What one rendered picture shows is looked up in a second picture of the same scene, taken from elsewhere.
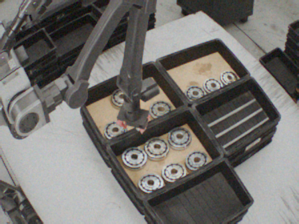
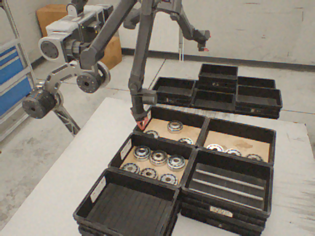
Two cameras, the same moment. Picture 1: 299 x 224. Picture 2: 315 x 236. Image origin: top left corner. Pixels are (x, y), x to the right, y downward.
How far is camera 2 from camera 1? 114 cm
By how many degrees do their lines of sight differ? 39
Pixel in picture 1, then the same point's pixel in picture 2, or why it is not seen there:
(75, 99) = (85, 57)
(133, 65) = (135, 64)
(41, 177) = (96, 136)
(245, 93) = (260, 179)
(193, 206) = (131, 206)
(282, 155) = not seen: outside the picture
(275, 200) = not seen: outside the picture
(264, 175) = not seen: outside the picture
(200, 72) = (237, 145)
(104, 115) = (158, 128)
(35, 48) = (183, 91)
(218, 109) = (222, 169)
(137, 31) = (139, 34)
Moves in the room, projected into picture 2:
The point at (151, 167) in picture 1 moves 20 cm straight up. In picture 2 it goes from (144, 165) to (143, 138)
